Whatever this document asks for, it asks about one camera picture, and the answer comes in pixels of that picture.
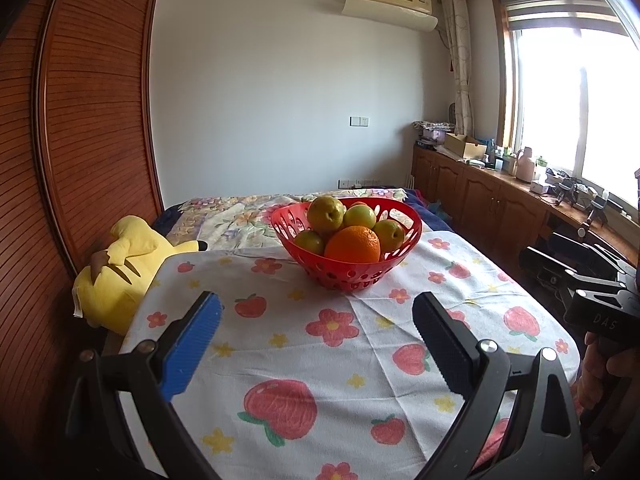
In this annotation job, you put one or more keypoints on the wall air conditioner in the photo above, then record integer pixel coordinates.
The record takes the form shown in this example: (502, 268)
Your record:
(414, 14)

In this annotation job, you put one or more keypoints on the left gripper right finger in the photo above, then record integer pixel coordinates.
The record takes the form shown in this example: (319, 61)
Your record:
(477, 370)

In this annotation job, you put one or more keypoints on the window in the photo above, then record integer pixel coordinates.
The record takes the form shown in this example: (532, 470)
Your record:
(570, 75)

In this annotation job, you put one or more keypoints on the wooden slatted wardrobe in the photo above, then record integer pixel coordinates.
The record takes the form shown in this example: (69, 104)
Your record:
(76, 156)

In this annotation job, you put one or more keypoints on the orange navel orange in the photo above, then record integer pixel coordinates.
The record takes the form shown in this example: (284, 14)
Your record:
(354, 244)

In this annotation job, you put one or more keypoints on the person's right hand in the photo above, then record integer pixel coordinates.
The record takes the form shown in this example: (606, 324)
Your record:
(589, 388)

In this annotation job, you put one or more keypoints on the patterned curtain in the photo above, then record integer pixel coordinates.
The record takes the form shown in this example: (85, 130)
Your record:
(458, 32)

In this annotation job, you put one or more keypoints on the white floral fruit-print cloth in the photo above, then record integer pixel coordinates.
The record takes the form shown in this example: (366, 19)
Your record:
(300, 382)

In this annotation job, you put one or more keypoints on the yellow-green pear front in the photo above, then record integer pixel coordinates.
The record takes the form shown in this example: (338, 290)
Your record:
(390, 233)

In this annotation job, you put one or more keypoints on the wooden cabinet counter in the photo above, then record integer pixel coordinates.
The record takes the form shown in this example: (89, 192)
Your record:
(493, 211)

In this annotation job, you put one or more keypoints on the yellow plush toy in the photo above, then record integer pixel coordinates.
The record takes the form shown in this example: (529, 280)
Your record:
(108, 292)

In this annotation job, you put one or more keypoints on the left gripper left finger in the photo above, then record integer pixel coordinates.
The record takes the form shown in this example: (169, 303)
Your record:
(158, 370)

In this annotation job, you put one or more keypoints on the white wall power strip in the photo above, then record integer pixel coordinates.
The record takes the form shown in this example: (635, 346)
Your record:
(346, 184)

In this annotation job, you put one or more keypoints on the blue blanket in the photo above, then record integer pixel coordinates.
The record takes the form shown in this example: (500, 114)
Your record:
(415, 200)

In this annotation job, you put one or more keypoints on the white bottle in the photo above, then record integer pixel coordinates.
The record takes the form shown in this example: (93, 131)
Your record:
(525, 167)

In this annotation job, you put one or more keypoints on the red plastic perforated basket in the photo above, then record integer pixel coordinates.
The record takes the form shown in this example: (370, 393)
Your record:
(289, 220)

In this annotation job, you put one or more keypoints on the yellow-green pear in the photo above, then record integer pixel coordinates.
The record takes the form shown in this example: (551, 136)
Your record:
(390, 233)
(326, 214)

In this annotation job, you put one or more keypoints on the small green apple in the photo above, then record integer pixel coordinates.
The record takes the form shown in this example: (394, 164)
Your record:
(360, 214)

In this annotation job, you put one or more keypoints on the green pear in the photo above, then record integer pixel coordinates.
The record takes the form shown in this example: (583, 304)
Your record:
(310, 241)

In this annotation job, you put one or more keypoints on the white wall switch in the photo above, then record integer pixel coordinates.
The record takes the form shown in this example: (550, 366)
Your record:
(359, 121)

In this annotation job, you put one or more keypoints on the cardboard box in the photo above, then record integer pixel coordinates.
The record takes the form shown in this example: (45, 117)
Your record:
(464, 146)

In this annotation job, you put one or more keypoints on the floral bed sheet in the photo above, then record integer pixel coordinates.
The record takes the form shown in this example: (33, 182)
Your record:
(226, 223)

